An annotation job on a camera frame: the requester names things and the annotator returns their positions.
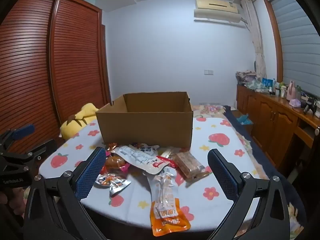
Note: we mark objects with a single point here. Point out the green patterned cloth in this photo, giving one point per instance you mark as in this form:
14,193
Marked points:
253,85

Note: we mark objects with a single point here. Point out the wall air conditioner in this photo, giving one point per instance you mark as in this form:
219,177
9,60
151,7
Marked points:
217,11

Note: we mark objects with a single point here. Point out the dark blue blanket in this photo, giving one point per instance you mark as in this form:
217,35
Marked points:
240,130

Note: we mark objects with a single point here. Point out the red-brown slatted wardrobe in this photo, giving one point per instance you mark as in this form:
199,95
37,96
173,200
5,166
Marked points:
37,67

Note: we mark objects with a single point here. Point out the black figurine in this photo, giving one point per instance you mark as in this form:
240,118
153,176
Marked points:
310,105

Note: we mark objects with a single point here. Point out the tan snack stick packet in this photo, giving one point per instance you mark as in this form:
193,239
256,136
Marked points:
168,152

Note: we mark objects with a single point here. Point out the silver snack packet orange print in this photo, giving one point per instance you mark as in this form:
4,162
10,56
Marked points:
113,182

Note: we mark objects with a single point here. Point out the brown cardboard box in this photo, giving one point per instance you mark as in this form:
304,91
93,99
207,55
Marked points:
145,127

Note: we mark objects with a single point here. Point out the white red snack pouch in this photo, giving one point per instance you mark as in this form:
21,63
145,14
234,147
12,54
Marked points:
142,145

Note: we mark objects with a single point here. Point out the beige curtain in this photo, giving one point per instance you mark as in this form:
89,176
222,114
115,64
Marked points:
257,42

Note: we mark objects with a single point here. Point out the grey window blind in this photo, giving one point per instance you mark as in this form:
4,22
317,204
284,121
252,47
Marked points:
297,42

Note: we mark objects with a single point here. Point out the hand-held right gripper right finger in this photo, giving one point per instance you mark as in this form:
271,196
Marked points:
225,177

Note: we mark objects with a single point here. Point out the wooden sideboard cabinet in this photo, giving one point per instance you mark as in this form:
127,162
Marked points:
270,120

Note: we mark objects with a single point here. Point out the purple face mask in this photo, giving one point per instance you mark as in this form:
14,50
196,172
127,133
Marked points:
295,103

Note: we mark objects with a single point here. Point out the blue box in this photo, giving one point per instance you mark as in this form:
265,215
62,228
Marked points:
267,82

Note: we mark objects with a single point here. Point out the floral bed quilt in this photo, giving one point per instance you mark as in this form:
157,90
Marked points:
210,110

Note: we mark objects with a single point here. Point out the clear packet of brown cakes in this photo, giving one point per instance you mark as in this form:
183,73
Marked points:
191,165

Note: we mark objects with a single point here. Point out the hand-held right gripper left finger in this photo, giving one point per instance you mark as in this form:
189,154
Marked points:
90,173

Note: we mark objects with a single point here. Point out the white wall switch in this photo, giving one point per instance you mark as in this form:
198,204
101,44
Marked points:
208,72

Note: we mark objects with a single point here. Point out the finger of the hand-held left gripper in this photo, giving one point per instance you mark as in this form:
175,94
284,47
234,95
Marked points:
23,131
45,147

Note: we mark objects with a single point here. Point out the teal cloth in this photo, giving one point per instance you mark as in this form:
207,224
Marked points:
243,119

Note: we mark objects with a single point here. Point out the white snack pouch grey print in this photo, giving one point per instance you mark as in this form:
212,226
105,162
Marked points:
142,158

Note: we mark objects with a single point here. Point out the strawberry flower printed cloth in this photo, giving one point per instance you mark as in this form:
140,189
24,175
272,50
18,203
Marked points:
217,155

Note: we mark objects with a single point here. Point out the row of small bottles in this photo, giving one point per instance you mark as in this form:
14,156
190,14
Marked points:
277,88

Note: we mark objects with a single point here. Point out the long orange snack packet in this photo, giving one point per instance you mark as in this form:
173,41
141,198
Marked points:
166,205

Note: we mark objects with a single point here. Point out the yellow plush toy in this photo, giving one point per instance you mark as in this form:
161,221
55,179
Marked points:
77,120

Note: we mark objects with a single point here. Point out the person's left hand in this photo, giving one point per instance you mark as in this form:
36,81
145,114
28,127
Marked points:
3,199

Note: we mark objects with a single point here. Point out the wooden window frame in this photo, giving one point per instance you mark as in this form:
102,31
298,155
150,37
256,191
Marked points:
273,35

